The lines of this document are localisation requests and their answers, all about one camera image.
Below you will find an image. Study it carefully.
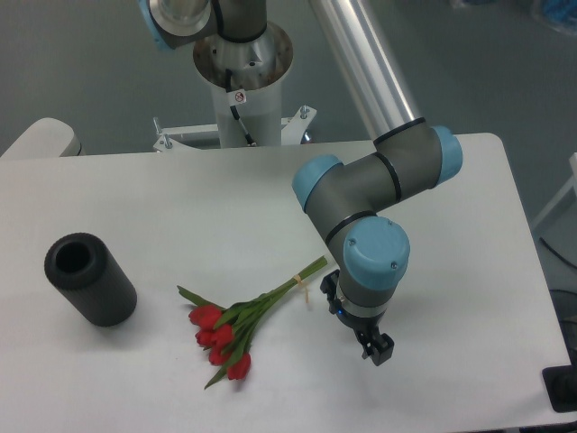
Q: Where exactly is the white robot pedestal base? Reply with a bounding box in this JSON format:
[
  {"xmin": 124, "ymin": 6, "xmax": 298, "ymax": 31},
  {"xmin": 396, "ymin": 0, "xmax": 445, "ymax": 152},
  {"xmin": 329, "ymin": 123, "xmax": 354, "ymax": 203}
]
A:
[{"xmin": 153, "ymin": 22, "xmax": 316, "ymax": 152}]

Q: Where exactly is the white chair left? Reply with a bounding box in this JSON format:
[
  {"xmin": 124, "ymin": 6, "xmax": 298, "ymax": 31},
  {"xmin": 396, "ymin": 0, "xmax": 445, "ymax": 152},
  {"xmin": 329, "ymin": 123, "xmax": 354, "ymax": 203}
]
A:
[{"xmin": 1, "ymin": 117, "xmax": 86, "ymax": 161}]

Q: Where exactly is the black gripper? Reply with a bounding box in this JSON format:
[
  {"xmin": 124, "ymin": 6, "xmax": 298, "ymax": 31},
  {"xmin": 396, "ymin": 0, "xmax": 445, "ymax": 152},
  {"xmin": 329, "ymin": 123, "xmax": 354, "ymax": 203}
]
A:
[{"xmin": 320, "ymin": 270, "xmax": 394, "ymax": 366}]

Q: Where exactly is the white furniture at right edge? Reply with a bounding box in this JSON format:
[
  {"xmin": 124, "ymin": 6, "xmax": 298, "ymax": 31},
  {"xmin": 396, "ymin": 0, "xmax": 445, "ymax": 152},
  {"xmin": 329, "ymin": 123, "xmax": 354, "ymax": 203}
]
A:
[{"xmin": 529, "ymin": 153, "xmax": 576, "ymax": 237}]

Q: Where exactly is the black device at table edge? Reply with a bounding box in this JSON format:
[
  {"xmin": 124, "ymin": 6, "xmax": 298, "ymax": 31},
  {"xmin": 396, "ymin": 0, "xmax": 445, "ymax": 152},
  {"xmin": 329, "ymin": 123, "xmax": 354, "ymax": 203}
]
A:
[{"xmin": 542, "ymin": 365, "xmax": 576, "ymax": 413}]

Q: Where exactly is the red tulip bouquet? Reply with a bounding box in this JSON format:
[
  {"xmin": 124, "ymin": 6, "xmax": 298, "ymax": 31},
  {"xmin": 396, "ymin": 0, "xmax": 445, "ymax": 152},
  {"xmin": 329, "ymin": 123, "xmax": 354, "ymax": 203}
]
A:
[{"xmin": 178, "ymin": 256, "xmax": 328, "ymax": 388}]

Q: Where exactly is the black ribbed cylindrical vase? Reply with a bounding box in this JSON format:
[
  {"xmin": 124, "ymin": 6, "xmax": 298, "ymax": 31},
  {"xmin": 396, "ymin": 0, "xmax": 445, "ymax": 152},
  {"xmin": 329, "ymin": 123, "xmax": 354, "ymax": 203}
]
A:
[{"xmin": 44, "ymin": 233, "xmax": 137, "ymax": 327}]

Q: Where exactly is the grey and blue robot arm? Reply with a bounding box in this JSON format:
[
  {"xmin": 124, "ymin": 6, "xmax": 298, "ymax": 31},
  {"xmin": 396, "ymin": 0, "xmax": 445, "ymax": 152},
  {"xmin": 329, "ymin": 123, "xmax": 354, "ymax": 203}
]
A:
[{"xmin": 139, "ymin": 1, "xmax": 463, "ymax": 364}]

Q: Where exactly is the black cable on pedestal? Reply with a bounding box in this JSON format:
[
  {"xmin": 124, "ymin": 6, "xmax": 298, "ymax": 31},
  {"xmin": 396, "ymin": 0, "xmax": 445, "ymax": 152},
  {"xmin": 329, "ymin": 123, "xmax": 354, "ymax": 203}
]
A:
[{"xmin": 224, "ymin": 67, "xmax": 258, "ymax": 149}]

